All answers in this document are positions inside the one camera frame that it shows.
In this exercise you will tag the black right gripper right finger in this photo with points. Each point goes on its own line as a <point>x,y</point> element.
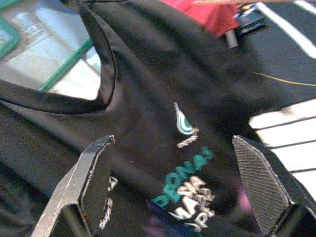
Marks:
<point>261,187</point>

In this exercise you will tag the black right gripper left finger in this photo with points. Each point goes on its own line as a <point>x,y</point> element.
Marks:
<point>66,192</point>

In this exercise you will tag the teal green plastic hanger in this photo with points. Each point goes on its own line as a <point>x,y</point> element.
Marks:
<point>66,64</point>

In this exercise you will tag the black printed sports jersey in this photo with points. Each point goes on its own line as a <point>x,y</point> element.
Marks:
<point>158,86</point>

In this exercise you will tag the small dark box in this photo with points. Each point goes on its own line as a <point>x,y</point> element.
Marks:
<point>249,22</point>

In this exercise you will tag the red cloth cover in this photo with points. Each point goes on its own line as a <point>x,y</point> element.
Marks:
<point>205,14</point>

